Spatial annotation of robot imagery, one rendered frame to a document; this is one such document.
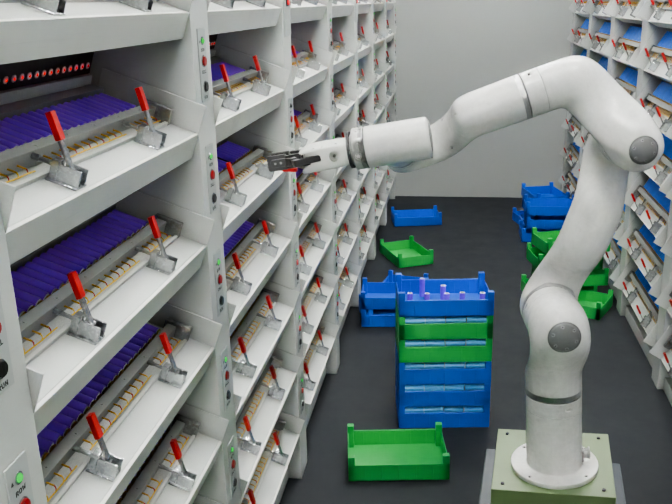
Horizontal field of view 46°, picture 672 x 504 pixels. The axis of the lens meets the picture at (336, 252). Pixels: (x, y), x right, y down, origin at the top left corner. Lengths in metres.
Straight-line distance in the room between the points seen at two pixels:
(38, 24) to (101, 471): 0.58
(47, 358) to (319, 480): 1.54
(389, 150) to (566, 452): 0.76
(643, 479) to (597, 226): 1.12
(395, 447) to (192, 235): 1.35
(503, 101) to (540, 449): 0.76
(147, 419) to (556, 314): 0.82
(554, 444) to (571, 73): 0.78
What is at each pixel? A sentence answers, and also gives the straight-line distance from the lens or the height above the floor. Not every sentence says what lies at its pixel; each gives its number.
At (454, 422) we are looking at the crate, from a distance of 2.70.
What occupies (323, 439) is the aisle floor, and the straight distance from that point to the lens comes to 2.63.
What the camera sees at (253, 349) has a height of 0.57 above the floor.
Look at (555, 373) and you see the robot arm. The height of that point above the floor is 0.62.
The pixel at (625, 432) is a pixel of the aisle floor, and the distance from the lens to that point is 2.79.
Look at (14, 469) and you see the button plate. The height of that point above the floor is 0.92.
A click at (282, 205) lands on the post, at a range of 2.10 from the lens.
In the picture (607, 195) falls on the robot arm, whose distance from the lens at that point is 1.64.
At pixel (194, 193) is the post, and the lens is 1.40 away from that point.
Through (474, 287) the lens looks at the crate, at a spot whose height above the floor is 0.42.
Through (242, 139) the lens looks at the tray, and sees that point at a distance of 2.09.
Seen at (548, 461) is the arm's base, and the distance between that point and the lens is 1.82.
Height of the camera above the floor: 1.36
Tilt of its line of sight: 18 degrees down
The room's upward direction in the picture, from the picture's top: 1 degrees counter-clockwise
